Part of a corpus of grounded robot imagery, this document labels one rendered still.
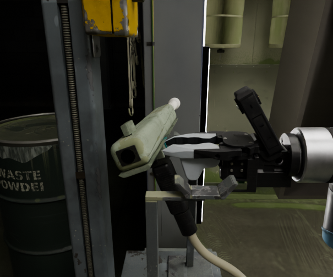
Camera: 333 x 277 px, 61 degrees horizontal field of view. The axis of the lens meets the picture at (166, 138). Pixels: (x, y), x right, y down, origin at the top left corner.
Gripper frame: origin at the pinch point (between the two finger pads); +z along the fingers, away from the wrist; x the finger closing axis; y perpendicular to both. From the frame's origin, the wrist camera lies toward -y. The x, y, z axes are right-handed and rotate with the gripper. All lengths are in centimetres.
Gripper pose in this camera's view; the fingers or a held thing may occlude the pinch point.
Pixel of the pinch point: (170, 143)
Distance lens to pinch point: 48.0
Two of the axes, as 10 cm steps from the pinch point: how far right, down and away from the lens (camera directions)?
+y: 0.4, 9.4, 3.4
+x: 0.9, -3.4, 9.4
